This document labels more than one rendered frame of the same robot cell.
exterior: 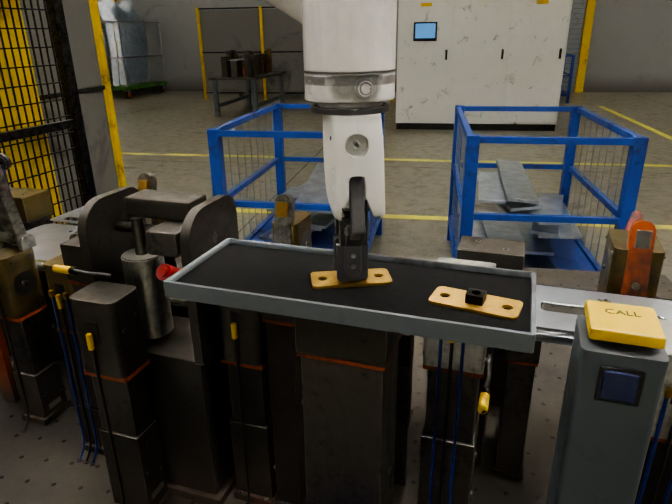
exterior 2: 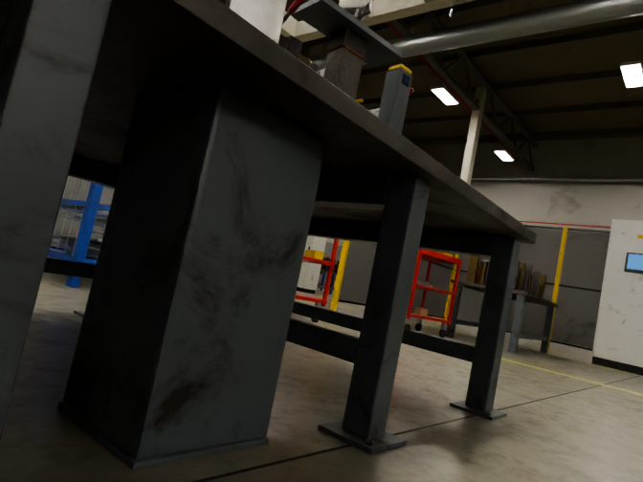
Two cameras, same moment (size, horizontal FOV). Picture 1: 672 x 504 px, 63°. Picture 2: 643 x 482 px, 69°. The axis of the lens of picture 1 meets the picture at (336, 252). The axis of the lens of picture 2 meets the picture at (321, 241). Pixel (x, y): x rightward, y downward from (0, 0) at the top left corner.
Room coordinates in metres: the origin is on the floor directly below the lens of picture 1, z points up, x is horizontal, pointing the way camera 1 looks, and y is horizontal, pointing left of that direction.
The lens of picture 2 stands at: (-0.25, 1.22, 0.36)
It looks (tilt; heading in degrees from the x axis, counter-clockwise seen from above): 5 degrees up; 300
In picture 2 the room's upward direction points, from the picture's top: 12 degrees clockwise
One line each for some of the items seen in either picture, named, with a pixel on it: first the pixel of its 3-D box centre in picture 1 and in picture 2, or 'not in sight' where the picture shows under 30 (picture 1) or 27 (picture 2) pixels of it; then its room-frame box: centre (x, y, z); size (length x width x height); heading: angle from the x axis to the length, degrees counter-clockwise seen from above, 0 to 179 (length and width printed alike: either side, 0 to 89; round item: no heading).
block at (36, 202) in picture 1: (38, 261); not in sight; (1.28, 0.75, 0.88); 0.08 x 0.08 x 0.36; 71
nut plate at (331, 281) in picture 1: (350, 274); not in sight; (0.53, -0.02, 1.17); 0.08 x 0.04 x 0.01; 96
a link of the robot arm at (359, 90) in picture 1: (349, 88); not in sight; (0.53, -0.02, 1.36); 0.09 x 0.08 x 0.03; 6
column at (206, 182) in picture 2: not in sight; (199, 269); (0.47, 0.48, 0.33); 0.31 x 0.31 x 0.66; 80
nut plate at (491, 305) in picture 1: (475, 298); not in sight; (0.47, -0.13, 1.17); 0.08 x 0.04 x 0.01; 63
